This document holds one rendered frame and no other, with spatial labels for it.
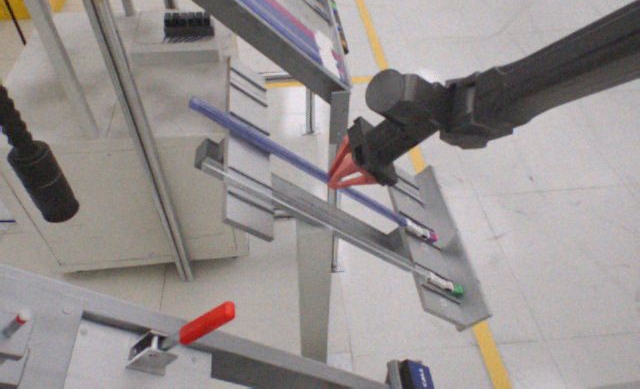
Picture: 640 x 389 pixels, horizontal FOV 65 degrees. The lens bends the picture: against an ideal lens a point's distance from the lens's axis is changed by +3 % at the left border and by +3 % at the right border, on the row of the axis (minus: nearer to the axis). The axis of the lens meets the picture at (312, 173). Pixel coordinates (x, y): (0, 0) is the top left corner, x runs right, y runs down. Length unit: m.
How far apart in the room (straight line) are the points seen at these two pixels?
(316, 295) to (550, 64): 0.64
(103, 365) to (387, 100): 0.40
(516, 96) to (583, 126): 2.04
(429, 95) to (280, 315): 1.17
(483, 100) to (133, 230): 1.26
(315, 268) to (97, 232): 0.92
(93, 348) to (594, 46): 0.49
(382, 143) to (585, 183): 1.68
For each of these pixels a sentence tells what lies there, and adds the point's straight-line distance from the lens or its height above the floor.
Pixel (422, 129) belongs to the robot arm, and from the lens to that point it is 0.67.
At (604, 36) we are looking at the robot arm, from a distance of 0.49.
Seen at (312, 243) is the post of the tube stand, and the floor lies 0.78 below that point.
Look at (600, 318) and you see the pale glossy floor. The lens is 1.90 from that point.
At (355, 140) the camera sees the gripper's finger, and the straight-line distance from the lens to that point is 0.70.
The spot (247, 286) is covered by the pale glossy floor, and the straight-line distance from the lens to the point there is 1.73.
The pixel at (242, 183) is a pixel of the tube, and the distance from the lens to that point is 0.60.
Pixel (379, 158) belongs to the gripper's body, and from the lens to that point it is 0.69.
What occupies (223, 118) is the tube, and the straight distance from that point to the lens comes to 0.65.
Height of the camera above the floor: 1.46
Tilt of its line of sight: 45 degrees down
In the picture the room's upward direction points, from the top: straight up
